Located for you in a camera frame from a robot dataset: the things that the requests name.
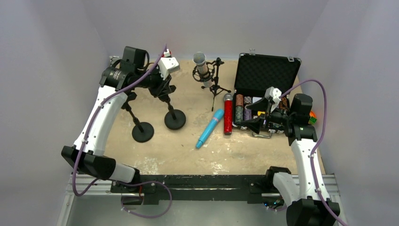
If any blue toy microphone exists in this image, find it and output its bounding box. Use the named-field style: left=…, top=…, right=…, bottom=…
left=195, top=109, right=224, bottom=149

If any rhinestone silver microphone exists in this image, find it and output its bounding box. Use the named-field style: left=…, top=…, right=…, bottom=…
left=193, top=52, right=212, bottom=88

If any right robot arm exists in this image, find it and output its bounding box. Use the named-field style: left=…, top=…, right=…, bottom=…
left=241, top=94, right=340, bottom=226

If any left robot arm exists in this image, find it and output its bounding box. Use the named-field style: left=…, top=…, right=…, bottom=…
left=61, top=46, right=186, bottom=184

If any red glitter microphone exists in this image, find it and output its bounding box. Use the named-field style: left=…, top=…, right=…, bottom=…
left=223, top=93, right=233, bottom=135

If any black poker chip case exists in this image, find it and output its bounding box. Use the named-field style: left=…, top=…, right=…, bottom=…
left=232, top=52, right=302, bottom=130

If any green orange toy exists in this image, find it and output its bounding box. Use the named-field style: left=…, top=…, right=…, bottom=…
left=309, top=111, right=317, bottom=125

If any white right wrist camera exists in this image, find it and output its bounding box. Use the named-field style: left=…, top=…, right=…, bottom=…
left=264, top=87, right=282, bottom=113

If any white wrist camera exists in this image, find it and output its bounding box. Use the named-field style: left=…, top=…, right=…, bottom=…
left=157, top=48, right=180, bottom=81
left=264, top=87, right=282, bottom=113

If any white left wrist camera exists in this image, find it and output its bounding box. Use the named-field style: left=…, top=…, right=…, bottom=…
left=157, top=48, right=180, bottom=81

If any black tripod shock mount stand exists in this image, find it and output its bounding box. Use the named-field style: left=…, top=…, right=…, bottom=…
left=192, top=57, right=231, bottom=112

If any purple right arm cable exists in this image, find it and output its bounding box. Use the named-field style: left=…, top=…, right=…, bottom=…
left=280, top=79, right=348, bottom=226

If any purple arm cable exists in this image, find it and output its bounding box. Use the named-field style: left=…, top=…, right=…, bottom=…
left=280, top=79, right=348, bottom=226
left=72, top=44, right=168, bottom=197

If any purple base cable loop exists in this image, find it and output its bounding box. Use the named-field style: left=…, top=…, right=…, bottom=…
left=120, top=181, right=173, bottom=219

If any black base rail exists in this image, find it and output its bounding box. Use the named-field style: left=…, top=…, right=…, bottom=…
left=111, top=166, right=291, bottom=205

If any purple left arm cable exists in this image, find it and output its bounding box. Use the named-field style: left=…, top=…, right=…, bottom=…
left=72, top=44, right=168, bottom=197

